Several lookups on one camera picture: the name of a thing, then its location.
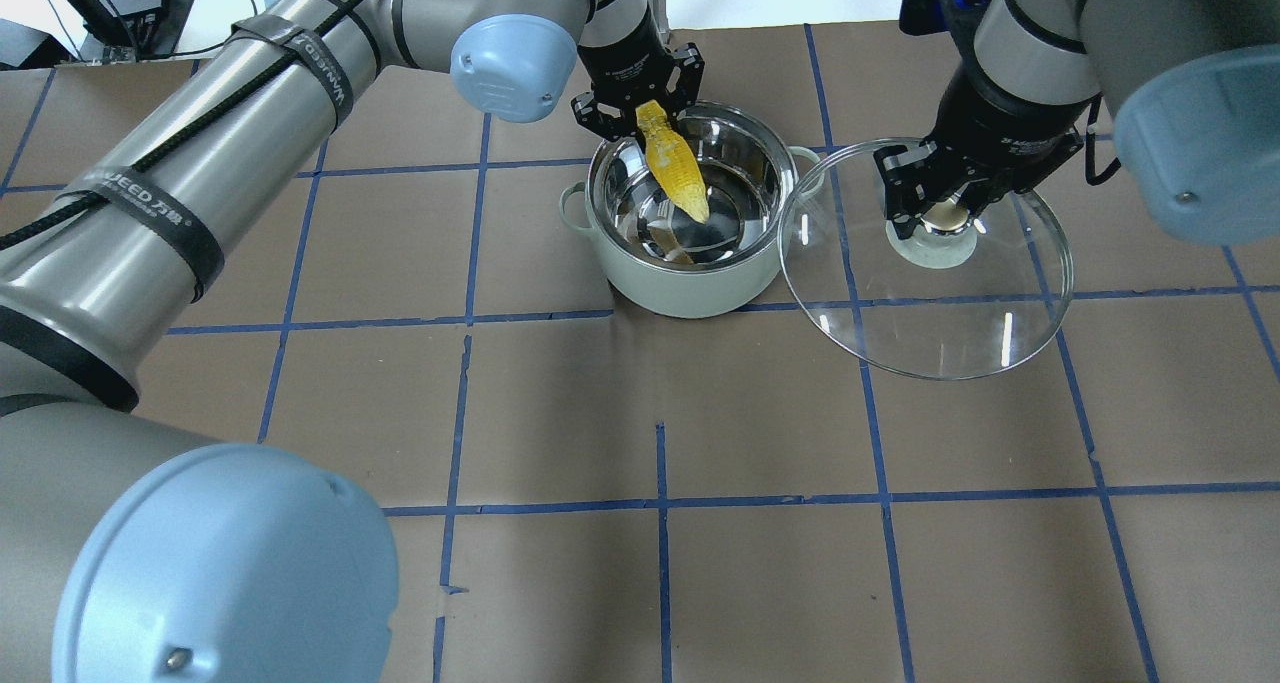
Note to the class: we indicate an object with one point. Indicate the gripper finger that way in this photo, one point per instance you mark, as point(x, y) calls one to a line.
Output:
point(984, 187)
point(682, 86)
point(909, 193)
point(613, 123)

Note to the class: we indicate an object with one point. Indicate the yellow corn cob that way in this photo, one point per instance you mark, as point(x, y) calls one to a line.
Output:
point(669, 157)

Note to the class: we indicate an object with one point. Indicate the glass pot lid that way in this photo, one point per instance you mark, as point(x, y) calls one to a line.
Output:
point(947, 294)

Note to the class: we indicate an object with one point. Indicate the brown paper table mat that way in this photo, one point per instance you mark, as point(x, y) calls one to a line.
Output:
point(584, 492)

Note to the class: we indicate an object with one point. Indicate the grey box device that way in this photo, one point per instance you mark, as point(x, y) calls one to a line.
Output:
point(153, 29)

